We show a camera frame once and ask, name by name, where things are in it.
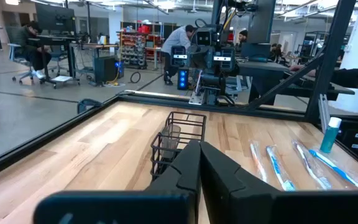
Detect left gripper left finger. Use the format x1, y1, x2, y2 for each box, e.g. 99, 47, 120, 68
32, 139, 202, 224

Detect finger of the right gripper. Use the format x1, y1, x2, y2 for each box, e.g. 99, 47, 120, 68
191, 49, 207, 70
206, 49, 221, 70

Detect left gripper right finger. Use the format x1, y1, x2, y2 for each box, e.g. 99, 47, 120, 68
199, 141, 358, 224

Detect blue toothbrush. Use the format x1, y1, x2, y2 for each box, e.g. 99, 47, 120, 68
308, 148, 358, 191
265, 144, 297, 192

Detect purple toothbrush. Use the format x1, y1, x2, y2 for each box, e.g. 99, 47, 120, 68
291, 139, 333, 190

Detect teal bottle white cap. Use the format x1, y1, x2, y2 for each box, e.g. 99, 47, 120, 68
319, 116, 342, 154

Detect person's forearm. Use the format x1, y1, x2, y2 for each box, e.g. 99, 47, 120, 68
314, 64, 358, 93

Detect person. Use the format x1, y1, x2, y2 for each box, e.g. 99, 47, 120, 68
237, 29, 250, 47
270, 42, 285, 62
161, 24, 198, 86
12, 20, 53, 80

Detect blue-lit computer tower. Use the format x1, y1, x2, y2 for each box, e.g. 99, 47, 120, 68
177, 67, 190, 91

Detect red bin shelf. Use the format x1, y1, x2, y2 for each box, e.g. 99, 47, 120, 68
137, 23, 165, 62

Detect parts bin shelf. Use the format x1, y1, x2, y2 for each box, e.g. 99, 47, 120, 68
116, 30, 149, 70

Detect black workbench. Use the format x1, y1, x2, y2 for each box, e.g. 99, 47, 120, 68
237, 60, 356, 107

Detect black monitor on stand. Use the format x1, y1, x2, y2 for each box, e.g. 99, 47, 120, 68
240, 0, 277, 62

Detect translucent grey plastic cup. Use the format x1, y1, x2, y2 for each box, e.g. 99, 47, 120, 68
160, 123, 181, 159

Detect black computer tower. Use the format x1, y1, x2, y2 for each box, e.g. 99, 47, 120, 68
93, 55, 125, 84

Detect wooden-top desk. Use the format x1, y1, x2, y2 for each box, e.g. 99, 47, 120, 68
69, 42, 120, 82

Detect person's hand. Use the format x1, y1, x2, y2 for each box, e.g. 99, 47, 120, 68
288, 64, 317, 78

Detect black desk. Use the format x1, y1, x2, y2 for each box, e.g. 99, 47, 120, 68
26, 33, 82, 90

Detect black computer monitor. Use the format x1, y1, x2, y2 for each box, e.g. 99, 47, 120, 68
35, 2, 76, 34

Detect black case white labels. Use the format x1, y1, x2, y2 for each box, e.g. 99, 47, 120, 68
336, 119, 358, 163

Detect office chair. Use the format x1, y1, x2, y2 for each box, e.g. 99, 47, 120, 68
7, 42, 43, 85

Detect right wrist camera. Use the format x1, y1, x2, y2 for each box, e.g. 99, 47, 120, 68
195, 27, 218, 47

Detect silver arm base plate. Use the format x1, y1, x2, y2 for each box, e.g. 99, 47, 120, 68
188, 89, 205, 106

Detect black cable coil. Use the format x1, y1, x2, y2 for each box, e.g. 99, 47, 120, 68
129, 71, 142, 84

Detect black wire caddy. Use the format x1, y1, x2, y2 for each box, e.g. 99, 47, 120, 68
150, 111, 207, 181

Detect black frame foot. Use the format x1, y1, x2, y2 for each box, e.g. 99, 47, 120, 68
76, 98, 104, 114

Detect silver angle bracket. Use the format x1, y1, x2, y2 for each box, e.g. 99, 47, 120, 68
318, 93, 332, 133

